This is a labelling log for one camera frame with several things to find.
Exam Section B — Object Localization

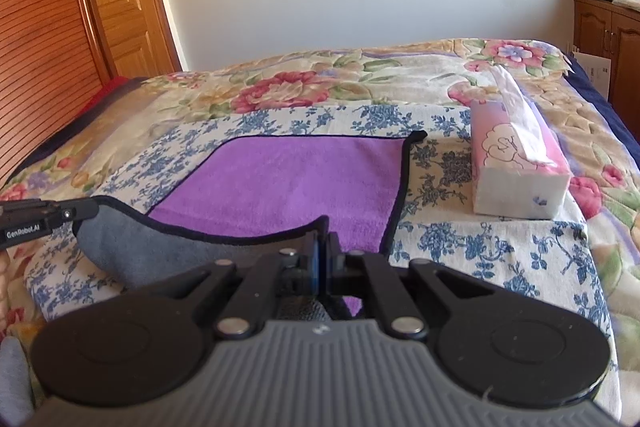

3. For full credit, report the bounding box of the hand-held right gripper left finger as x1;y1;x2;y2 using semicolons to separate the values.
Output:
167;231;322;341

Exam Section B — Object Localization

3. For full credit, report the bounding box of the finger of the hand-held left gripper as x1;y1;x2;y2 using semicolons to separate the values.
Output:
46;198;100;223

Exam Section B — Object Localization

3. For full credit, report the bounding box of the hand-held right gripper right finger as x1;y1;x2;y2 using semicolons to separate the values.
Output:
326;232;482;341

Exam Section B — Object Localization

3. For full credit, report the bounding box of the purple and grey towel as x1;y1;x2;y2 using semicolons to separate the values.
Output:
72;130;429;323

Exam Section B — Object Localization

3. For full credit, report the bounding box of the blue floral white sheet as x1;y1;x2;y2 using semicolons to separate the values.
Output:
22;101;617;340

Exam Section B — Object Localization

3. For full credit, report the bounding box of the red cloth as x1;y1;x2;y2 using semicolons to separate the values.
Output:
75;76;133;124

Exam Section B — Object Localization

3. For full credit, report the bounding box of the grey cloth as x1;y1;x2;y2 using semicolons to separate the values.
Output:
0;336;37;425

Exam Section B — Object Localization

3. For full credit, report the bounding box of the floral quilted bedspread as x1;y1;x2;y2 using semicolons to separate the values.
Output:
0;38;640;423

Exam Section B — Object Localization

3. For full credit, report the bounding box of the pink and white tissue pack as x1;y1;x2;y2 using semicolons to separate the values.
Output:
469;66;574;221

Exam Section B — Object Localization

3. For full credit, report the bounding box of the navy blue bed sheet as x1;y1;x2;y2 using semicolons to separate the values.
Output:
564;51;640;150

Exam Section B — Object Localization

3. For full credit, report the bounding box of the white cardboard box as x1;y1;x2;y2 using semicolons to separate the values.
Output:
569;51;613;104

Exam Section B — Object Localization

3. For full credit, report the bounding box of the wooden cabinet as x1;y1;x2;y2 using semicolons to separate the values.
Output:
572;0;640;108

